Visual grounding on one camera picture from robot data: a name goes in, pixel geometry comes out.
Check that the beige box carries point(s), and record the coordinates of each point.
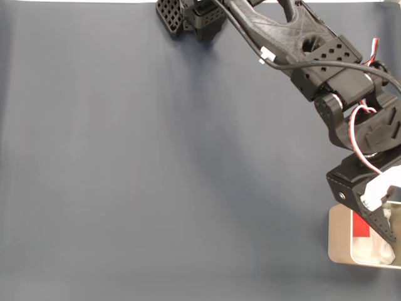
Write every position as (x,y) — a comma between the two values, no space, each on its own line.
(338,238)

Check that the white camera board mount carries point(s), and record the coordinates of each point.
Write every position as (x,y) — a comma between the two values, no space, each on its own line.
(380,188)

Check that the white crumpled tissue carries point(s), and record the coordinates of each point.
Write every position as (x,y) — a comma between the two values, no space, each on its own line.
(372,251)

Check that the dark grey table mat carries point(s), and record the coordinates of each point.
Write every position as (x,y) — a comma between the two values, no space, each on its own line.
(125,156)

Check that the red cube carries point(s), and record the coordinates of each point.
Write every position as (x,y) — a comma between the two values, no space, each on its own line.
(360,227)

